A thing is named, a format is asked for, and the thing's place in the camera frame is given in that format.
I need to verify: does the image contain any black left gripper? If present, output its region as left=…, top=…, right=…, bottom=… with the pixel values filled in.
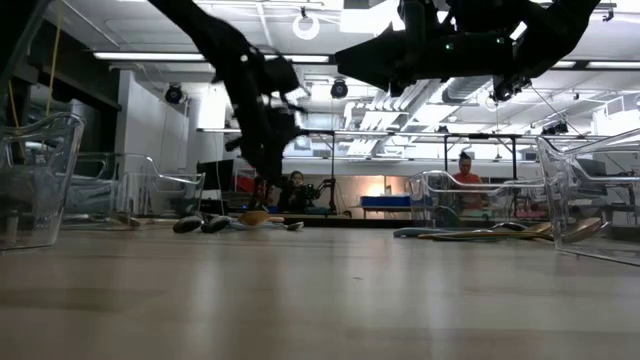
left=219, top=49, right=305, bottom=187

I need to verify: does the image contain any yellow hanging cable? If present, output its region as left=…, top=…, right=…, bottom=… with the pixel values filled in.
left=44, top=0, right=64, bottom=117

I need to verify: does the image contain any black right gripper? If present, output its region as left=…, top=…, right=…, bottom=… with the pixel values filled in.
left=334, top=27, right=517, bottom=95

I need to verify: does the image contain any black monitor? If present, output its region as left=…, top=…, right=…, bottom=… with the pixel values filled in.
left=196, top=158, right=235, bottom=192

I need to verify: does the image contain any clear plastic bin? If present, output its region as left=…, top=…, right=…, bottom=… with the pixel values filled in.
left=535, top=127, right=640, bottom=268
left=60, top=151, right=207, bottom=232
left=408, top=169, right=549, bottom=231
left=0, top=111, right=87, bottom=252

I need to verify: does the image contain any metal ceiling duct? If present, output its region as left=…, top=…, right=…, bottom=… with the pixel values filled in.
left=442, top=74, right=496, bottom=104

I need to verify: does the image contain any white ceiling ring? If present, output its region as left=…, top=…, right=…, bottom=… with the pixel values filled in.
left=292, top=13, right=321, bottom=42

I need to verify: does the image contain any ceiling light strip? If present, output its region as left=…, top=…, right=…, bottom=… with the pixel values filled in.
left=262, top=53, right=330, bottom=64
left=93, top=51, right=206, bottom=62

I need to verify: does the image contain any person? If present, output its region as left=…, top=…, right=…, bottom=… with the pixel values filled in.
left=276, top=170, right=322, bottom=215
left=451, top=150, right=485, bottom=211

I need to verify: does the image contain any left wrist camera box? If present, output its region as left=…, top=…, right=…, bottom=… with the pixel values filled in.
left=264, top=55, right=302, bottom=96

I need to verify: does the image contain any blue storage box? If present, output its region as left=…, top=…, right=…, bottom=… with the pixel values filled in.
left=359, top=195, right=412, bottom=209

